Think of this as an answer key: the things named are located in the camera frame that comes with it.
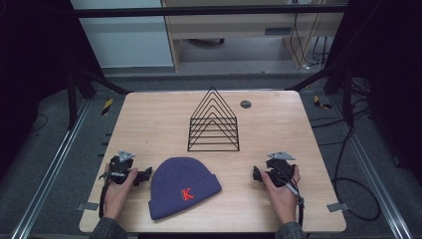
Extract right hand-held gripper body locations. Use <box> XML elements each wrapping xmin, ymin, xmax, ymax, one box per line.
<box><xmin>265</xmin><ymin>150</ymin><xmax>298</xmax><ymax>189</ymax></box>

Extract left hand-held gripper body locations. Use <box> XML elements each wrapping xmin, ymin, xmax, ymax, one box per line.
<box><xmin>99</xmin><ymin>149</ymin><xmax>137</xmax><ymax>185</ymax></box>

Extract purple knit beanie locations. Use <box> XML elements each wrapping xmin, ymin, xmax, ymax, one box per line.
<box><xmin>147</xmin><ymin>156</ymin><xmax>223</xmax><ymax>221</ymax></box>

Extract person's left hand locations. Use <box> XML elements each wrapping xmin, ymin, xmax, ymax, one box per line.
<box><xmin>103</xmin><ymin>166</ymin><xmax>139</xmax><ymax>221</ymax></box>

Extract person's right hand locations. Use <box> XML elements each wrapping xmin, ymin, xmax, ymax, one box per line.
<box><xmin>260</xmin><ymin>164</ymin><xmax>302</xmax><ymax>226</ymax></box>

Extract yellow black hazard tape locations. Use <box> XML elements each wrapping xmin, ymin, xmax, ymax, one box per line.
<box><xmin>101</xmin><ymin>98</ymin><xmax>114</xmax><ymax>118</ymax></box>
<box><xmin>313</xmin><ymin>95</ymin><xmax>332</xmax><ymax>111</ymax></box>

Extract black metal stand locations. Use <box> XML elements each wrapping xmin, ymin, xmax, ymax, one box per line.
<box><xmin>285</xmin><ymin>63</ymin><xmax>356</xmax><ymax>127</ymax></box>
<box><xmin>65</xmin><ymin>66</ymin><xmax>133</xmax><ymax>131</ymax></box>

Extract white cabinet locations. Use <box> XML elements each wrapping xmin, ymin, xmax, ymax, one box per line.
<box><xmin>69</xmin><ymin>0</ymin><xmax>175</xmax><ymax>70</ymax></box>

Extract light wooden desk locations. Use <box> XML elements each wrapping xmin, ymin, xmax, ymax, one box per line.
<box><xmin>160</xmin><ymin>0</ymin><xmax>350</xmax><ymax>73</ymax></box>

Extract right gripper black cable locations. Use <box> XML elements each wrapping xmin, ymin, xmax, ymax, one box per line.
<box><xmin>280</xmin><ymin>168</ymin><xmax>306</xmax><ymax>229</ymax></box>

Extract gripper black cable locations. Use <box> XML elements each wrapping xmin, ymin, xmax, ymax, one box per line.
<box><xmin>98</xmin><ymin>181</ymin><xmax>111</xmax><ymax>220</ymax></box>
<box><xmin>280</xmin><ymin>168</ymin><xmax>306</xmax><ymax>229</ymax></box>

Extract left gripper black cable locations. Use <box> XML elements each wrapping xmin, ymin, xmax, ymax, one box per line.
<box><xmin>98</xmin><ymin>181</ymin><xmax>111</xmax><ymax>220</ymax></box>

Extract grey metal table bracket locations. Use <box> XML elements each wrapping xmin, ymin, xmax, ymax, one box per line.
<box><xmin>325</xmin><ymin>201</ymin><xmax>350</xmax><ymax>214</ymax></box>
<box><xmin>76</xmin><ymin>201</ymin><xmax>100</xmax><ymax>213</ymax></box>

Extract black wire triangular rack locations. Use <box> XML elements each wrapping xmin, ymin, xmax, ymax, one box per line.
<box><xmin>186</xmin><ymin>86</ymin><xmax>241</xmax><ymax>153</ymax></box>

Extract black floor cable loop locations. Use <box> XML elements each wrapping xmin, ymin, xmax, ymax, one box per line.
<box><xmin>331</xmin><ymin>116</ymin><xmax>382</xmax><ymax>222</ymax></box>

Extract aluminium floor rail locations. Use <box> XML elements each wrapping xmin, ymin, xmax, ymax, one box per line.
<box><xmin>9</xmin><ymin>99</ymin><xmax>93</xmax><ymax>239</ymax></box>
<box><xmin>327</xmin><ymin>96</ymin><xmax>414</xmax><ymax>239</ymax></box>

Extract cables under wooden desk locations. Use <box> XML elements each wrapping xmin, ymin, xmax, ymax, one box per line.
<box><xmin>289</xmin><ymin>13</ymin><xmax>330</xmax><ymax>72</ymax></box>

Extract black horizontal frame bar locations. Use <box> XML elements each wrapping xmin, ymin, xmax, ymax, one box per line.
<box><xmin>74</xmin><ymin>3</ymin><xmax>350</xmax><ymax>19</ymax></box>

